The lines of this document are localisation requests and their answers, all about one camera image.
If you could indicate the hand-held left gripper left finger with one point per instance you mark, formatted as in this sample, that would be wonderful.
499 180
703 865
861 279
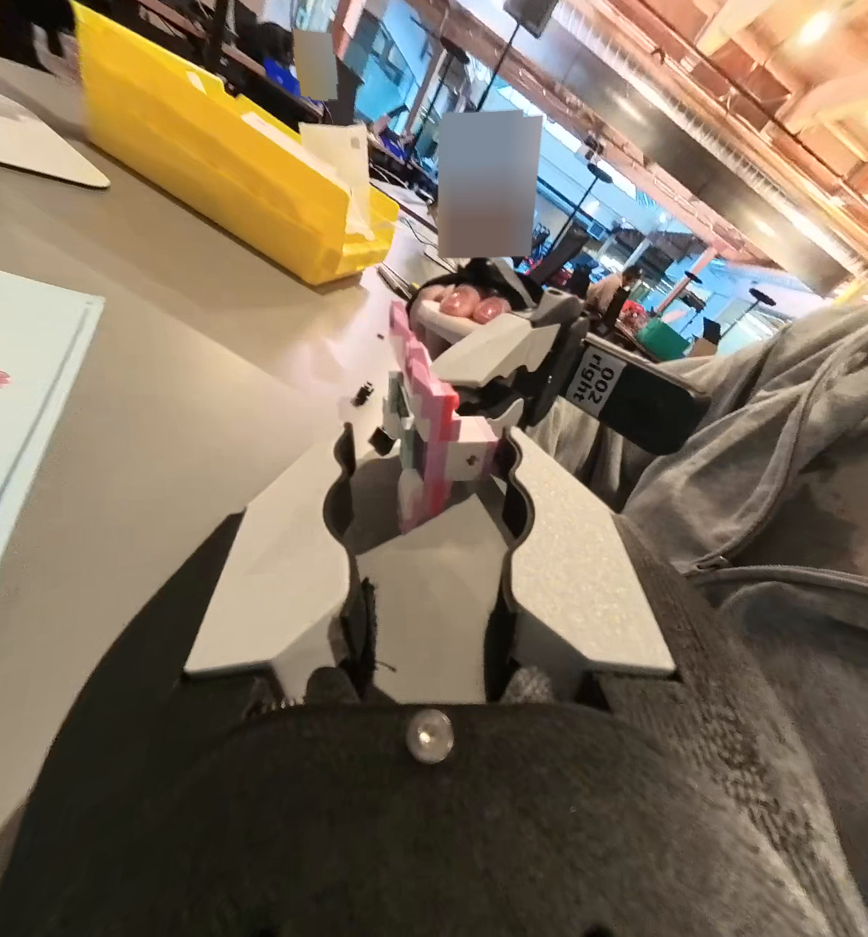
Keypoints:
273 578

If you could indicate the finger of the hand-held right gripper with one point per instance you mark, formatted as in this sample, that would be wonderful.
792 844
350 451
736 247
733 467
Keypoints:
503 416
492 351

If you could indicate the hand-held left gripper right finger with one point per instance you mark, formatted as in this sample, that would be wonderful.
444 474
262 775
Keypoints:
588 578

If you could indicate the pink toy brick model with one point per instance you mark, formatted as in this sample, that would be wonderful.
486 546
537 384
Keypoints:
434 410

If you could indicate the person's right hand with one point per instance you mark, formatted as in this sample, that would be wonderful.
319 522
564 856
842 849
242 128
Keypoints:
470 304

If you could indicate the green crate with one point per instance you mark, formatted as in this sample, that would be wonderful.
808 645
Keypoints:
661 340

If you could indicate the small black toy brick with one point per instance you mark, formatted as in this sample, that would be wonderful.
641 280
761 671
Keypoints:
361 394

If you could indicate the white paper sheet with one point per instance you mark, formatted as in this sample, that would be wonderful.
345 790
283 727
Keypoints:
339 168

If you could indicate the open light blue instruction booklet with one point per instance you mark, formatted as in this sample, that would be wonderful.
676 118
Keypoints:
16 380

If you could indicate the black panel on stand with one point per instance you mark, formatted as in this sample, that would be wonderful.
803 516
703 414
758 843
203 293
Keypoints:
529 14

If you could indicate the yellow plastic bin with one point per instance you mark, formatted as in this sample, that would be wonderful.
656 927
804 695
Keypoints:
185 132

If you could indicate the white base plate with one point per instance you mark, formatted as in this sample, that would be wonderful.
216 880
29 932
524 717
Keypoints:
16 146

